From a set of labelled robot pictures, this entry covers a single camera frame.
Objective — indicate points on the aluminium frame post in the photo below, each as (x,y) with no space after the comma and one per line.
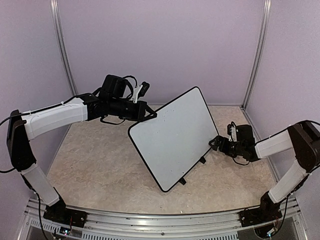
(54,6)
(258,53)

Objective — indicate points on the white whiteboard black frame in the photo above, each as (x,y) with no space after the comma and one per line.
(171,144)

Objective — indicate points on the right aluminium frame post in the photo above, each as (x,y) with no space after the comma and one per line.
(258,53)

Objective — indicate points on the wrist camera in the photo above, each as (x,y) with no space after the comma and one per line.
(232,131)
(139,91)

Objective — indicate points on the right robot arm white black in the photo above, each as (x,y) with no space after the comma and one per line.
(302,137)

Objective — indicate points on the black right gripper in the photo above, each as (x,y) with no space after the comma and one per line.
(218,139)

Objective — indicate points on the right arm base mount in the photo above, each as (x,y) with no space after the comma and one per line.
(260,213)

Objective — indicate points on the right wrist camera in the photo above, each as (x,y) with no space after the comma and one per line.
(232,131)

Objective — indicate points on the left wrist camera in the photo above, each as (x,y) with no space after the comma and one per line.
(139,91)

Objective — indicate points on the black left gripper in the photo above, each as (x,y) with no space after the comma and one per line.
(142,107)

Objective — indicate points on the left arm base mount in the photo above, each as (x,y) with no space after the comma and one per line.
(67,216)

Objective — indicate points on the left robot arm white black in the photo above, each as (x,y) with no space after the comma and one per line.
(116,97)

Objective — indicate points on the left aluminium frame post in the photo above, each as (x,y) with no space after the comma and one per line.
(54,6)

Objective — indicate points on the aluminium front rail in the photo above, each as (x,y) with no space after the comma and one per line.
(106,225)

